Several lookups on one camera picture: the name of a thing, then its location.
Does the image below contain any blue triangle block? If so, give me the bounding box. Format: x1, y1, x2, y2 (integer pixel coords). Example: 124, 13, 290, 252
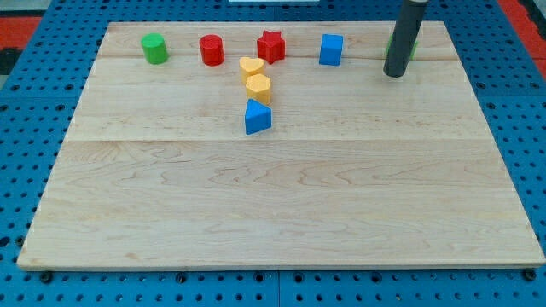
244, 99, 272, 135

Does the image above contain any green cylinder block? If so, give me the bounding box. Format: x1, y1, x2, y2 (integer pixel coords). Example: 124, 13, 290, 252
141, 32, 169, 65

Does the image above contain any red cylinder block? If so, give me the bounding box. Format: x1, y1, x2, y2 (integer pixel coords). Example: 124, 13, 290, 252
199, 34, 224, 67

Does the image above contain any red star block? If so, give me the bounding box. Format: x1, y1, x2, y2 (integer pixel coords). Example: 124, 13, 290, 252
257, 30, 286, 64

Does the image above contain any yellow heart block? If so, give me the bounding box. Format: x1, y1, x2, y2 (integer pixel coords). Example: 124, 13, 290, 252
239, 56, 265, 84

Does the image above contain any green star block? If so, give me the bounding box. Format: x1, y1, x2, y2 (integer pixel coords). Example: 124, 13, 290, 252
385, 33, 419, 61

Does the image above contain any blue cube block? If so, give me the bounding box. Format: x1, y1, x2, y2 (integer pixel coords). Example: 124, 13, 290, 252
319, 34, 344, 66

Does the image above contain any wooden board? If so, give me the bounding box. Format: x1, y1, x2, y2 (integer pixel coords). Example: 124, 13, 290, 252
17, 21, 545, 271

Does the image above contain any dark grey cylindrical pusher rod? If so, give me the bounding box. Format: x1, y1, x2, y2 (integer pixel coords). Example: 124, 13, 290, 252
383, 0, 428, 78

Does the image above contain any yellow hexagon block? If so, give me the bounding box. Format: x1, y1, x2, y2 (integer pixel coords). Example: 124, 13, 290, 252
246, 74, 271, 106

